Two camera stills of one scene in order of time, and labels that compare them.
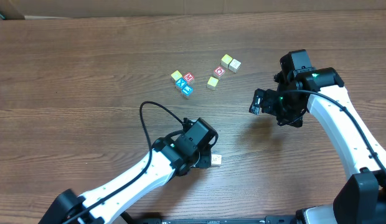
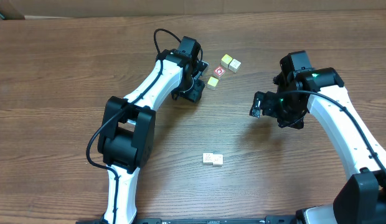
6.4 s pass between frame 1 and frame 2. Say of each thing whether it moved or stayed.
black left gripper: moved
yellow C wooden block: stayed
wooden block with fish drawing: stayed
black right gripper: stayed
